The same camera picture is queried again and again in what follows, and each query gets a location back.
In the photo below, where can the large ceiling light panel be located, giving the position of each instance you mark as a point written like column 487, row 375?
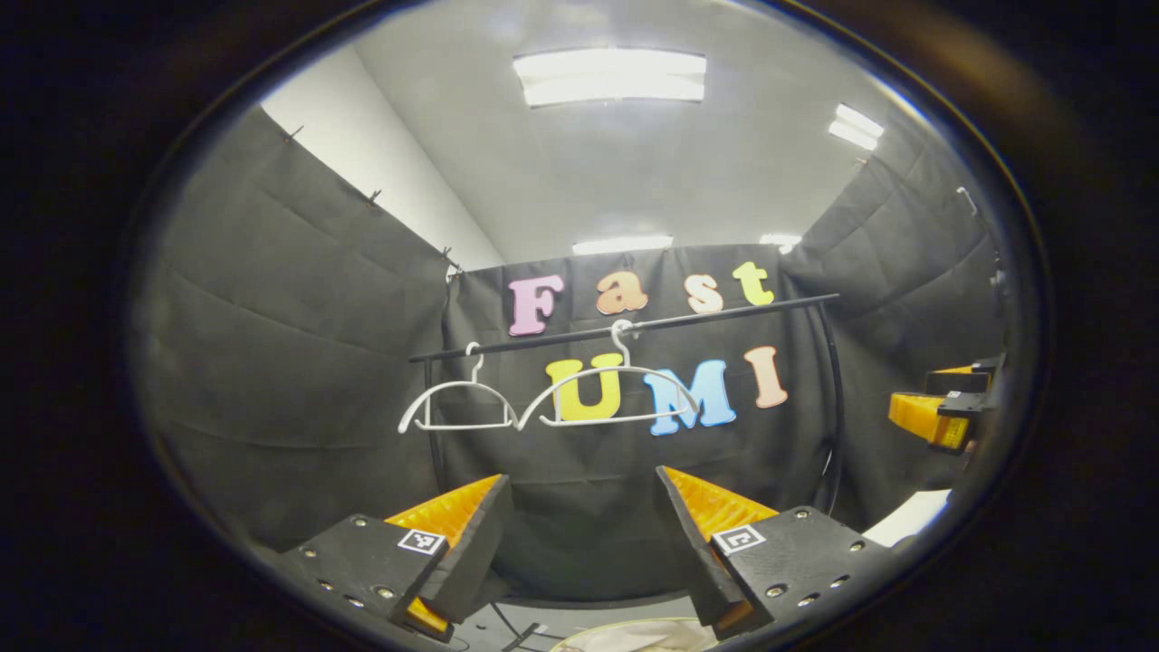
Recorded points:
column 611, row 77

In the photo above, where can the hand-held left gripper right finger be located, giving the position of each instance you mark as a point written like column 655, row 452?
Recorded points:
column 693, row 552

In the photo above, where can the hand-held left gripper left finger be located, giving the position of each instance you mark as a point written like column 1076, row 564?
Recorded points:
column 475, row 552

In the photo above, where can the white hanger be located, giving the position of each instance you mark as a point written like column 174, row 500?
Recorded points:
column 462, row 426
column 616, row 420

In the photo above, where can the black metal clothes rack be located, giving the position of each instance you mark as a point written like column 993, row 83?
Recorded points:
column 724, row 311

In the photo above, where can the small ceiling light panel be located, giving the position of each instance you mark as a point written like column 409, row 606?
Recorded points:
column 856, row 127

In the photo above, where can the black backdrop cloth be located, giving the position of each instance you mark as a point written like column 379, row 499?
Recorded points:
column 290, row 380

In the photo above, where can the ceiling light strip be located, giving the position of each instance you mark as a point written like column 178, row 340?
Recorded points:
column 623, row 245

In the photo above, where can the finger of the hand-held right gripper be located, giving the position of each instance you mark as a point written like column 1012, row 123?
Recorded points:
column 982, row 373
column 964, row 405

